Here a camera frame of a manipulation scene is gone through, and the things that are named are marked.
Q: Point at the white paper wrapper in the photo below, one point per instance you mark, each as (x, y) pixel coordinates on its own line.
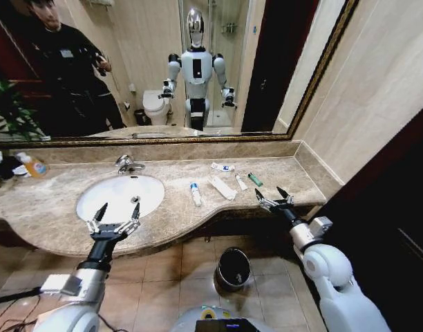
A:
(222, 188)

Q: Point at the green lighter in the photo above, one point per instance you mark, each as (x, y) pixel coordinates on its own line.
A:
(254, 178)

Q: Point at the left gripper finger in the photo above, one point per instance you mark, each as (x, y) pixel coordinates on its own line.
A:
(99, 216)
(134, 216)

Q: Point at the chrome faucet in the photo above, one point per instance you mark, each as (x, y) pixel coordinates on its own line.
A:
(126, 163)

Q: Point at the small scrap in bin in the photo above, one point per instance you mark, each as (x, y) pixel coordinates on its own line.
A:
(238, 277)

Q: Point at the black round trash bin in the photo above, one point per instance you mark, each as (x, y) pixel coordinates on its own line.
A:
(234, 268)

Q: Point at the green plant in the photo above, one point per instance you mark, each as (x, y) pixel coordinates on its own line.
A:
(11, 110)

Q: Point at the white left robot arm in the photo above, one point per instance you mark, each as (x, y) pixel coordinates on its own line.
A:
(85, 287)

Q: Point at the dark wooden door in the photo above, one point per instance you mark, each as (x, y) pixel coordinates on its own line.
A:
(387, 224)

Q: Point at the dark cloth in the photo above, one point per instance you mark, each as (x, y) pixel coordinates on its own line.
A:
(4, 167)

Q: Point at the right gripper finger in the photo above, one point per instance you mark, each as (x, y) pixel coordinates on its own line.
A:
(261, 199)
(285, 196)

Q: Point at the orange liquid soap bottle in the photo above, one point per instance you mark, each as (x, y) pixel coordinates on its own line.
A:
(34, 167)

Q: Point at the white oval sink basin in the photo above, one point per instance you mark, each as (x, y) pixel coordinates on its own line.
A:
(118, 197)

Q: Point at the white tube with blue cap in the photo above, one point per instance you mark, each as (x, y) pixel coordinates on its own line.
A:
(195, 194)

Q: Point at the gold framed wall mirror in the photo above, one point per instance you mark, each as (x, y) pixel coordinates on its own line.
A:
(146, 52)

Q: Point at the small white tube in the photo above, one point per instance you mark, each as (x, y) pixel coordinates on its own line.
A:
(241, 182)

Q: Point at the white and blue toothpaste tube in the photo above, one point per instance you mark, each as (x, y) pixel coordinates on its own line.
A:
(222, 167)

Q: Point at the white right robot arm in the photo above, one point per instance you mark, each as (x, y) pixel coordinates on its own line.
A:
(336, 276)

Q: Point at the white robot front shell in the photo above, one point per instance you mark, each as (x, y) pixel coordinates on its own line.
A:
(215, 320)

